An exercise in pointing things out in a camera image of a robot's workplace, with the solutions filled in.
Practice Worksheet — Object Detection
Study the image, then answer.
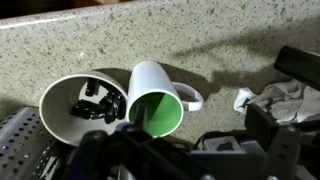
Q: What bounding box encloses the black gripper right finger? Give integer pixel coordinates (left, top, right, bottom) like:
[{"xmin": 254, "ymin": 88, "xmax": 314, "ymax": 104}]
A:
[{"xmin": 244, "ymin": 103, "xmax": 303, "ymax": 169}]

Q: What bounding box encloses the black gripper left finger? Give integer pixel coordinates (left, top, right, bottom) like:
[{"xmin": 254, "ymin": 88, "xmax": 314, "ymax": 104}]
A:
[{"xmin": 114, "ymin": 103, "xmax": 149, "ymax": 134}]

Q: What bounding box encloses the white crumpled cloth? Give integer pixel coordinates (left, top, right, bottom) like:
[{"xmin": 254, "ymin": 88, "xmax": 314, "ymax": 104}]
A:
[{"xmin": 233, "ymin": 79, "xmax": 320, "ymax": 125}]

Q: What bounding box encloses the white mug green interior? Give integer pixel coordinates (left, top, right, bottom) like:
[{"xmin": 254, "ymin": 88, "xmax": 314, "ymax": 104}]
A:
[{"xmin": 125, "ymin": 60, "xmax": 205, "ymax": 139}]

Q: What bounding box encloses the grey ceramic bowl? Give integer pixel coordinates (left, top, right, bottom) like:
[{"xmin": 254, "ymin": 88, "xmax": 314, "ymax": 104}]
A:
[{"xmin": 38, "ymin": 70, "xmax": 129, "ymax": 148}]

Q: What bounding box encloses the perforated steel utensil holder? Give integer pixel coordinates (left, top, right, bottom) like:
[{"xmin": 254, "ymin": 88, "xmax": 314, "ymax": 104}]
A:
[{"xmin": 0, "ymin": 106, "xmax": 69, "ymax": 180}]

